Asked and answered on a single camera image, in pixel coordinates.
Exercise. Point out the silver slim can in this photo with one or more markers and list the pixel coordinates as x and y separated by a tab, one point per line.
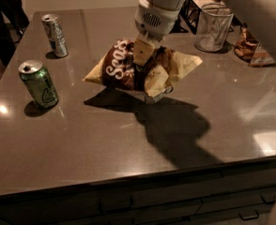
55	34

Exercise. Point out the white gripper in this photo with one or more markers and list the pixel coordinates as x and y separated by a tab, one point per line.
155	22

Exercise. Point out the black drawer handle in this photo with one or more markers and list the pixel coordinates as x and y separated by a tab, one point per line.
248	215

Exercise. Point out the brown cream chip bag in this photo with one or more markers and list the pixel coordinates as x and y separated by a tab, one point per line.
116	68

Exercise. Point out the brown snack bag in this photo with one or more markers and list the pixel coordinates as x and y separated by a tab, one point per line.
251	51

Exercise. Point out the green soda can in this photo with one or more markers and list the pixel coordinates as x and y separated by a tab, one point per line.
39	84

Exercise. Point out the black wire basket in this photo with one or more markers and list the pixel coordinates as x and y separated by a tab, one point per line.
191	10

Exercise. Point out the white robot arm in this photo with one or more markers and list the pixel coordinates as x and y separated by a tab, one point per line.
154	20

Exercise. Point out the person in dark clothes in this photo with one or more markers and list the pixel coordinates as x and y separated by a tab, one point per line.
13	10

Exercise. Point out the wire mesh cup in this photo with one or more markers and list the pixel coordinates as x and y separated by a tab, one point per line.
213	27

